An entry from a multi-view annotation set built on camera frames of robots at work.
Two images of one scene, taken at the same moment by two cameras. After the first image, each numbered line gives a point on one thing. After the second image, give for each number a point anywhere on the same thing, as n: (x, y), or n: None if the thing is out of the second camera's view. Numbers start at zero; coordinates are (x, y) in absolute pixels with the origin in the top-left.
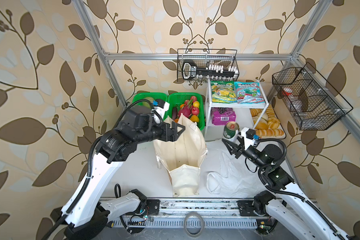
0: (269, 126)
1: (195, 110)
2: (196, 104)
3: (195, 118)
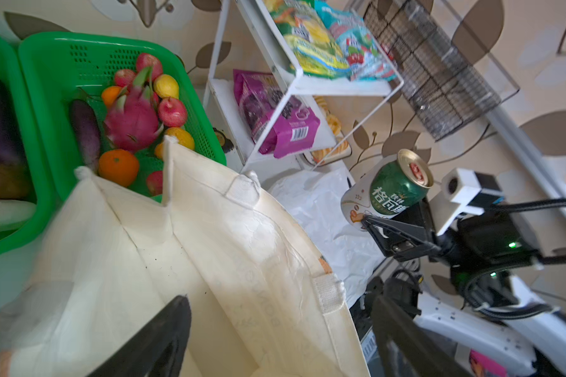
0: (342, 149)
1: (171, 112)
2: (165, 86)
3: (182, 137)
